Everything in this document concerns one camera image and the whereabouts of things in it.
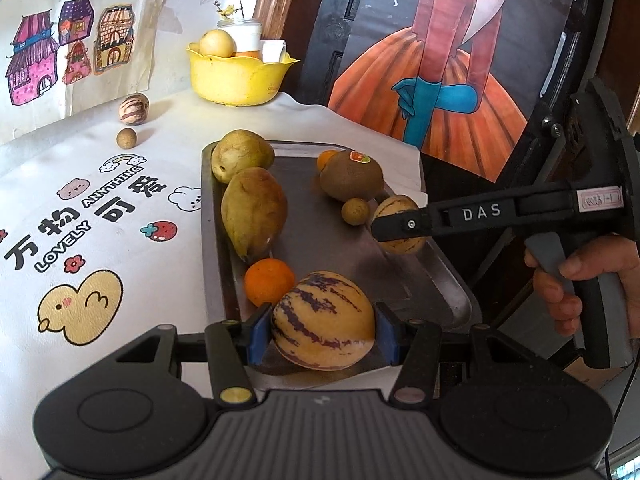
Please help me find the green-yellow mango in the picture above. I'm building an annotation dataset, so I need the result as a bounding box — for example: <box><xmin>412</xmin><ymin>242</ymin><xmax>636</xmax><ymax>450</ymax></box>
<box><xmin>221</xmin><ymin>166</ymin><xmax>289</xmax><ymax>264</ymax></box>

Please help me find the wooden door frame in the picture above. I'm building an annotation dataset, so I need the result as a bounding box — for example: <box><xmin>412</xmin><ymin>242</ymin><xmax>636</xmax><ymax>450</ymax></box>
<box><xmin>252</xmin><ymin>0</ymin><xmax>303</xmax><ymax>51</ymax></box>

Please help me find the white jar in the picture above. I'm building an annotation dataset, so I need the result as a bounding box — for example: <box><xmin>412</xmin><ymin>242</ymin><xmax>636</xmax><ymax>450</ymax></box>
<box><xmin>216</xmin><ymin>17</ymin><xmax>263</xmax><ymax>56</ymax></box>

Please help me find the wall poster with orange dress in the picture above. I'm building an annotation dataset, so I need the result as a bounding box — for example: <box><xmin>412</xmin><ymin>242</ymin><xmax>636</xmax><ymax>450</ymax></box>
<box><xmin>300</xmin><ymin>0</ymin><xmax>591</xmax><ymax>183</ymax></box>

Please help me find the large striped pepino melon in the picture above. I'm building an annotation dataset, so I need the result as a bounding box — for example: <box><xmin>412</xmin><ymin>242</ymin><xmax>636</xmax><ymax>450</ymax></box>
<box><xmin>270</xmin><ymin>271</ymin><xmax>377</xmax><ymax>372</ymax></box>

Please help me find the small white box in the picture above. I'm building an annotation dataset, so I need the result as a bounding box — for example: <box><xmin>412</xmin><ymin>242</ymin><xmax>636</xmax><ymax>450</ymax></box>
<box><xmin>261</xmin><ymin>39</ymin><xmax>288</xmax><ymax>63</ymax></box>

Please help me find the person's right hand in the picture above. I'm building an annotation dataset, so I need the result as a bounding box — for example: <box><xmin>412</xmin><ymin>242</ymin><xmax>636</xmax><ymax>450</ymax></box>
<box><xmin>524</xmin><ymin>234</ymin><xmax>640</xmax><ymax>338</ymax></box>

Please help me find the wall cloth with drawn houses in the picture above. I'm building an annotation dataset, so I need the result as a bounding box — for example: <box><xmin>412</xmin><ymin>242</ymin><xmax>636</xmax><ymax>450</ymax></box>
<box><xmin>0</xmin><ymin>0</ymin><xmax>181</xmax><ymax>143</ymax></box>

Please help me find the brown kiwi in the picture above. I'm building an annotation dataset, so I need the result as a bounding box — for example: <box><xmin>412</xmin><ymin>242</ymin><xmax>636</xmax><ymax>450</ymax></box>
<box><xmin>320</xmin><ymin>150</ymin><xmax>385</xmax><ymax>202</ymax></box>

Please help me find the yellow pear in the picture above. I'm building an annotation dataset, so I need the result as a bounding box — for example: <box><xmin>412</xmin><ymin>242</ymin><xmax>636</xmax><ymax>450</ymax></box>
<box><xmin>199</xmin><ymin>29</ymin><xmax>237</xmax><ymax>58</ymax></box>
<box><xmin>210</xmin><ymin>130</ymin><xmax>276</xmax><ymax>184</ymax></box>

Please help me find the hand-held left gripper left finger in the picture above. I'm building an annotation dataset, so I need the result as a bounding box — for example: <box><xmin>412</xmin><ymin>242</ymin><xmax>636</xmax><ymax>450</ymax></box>
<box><xmin>97</xmin><ymin>305</ymin><xmax>273</xmax><ymax>407</ymax></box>

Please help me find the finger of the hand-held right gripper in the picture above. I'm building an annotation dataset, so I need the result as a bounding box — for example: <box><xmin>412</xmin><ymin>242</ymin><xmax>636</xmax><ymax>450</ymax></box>
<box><xmin>371</xmin><ymin>196</ymin><xmax>521</xmax><ymax>246</ymax></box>

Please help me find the yellow plastic bowl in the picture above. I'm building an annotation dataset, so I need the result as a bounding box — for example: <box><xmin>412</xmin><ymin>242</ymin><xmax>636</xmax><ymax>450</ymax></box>
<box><xmin>186</xmin><ymin>42</ymin><xmax>301</xmax><ymax>107</ymax></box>

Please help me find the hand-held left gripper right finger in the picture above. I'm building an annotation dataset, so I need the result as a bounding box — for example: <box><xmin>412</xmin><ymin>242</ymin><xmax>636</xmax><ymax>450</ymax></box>
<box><xmin>372</xmin><ymin>302</ymin><xmax>551</xmax><ymax>406</ymax></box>

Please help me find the metal tray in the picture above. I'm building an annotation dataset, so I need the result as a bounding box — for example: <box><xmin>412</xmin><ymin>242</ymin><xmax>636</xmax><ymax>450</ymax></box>
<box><xmin>200</xmin><ymin>140</ymin><xmax>473</xmax><ymax>361</ymax></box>

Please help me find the small striped pepino melon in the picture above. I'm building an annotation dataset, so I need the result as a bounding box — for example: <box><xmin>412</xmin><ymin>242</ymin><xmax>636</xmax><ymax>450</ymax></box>
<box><xmin>372</xmin><ymin>195</ymin><xmax>428</xmax><ymax>255</ymax></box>
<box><xmin>118</xmin><ymin>93</ymin><xmax>150</xmax><ymax>125</ymax></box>

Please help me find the white printed tablecloth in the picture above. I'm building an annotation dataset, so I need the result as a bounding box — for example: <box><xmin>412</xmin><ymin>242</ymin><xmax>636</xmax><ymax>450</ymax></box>
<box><xmin>0</xmin><ymin>92</ymin><xmax>426</xmax><ymax>461</ymax></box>

